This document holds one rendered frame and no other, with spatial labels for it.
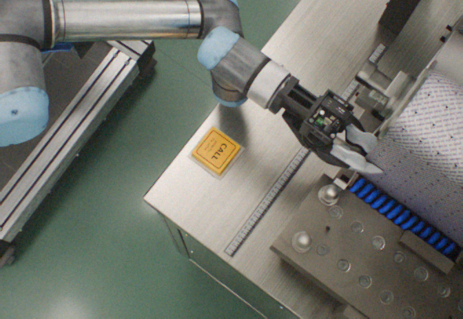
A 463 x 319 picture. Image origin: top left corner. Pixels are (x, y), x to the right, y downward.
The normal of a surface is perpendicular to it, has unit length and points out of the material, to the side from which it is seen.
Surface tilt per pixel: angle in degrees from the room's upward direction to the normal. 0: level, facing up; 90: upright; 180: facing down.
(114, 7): 20
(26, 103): 39
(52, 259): 0
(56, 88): 0
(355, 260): 0
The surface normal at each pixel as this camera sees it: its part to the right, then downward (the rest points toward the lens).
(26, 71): 0.74, -0.30
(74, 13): 0.38, -0.10
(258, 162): 0.03, -0.25
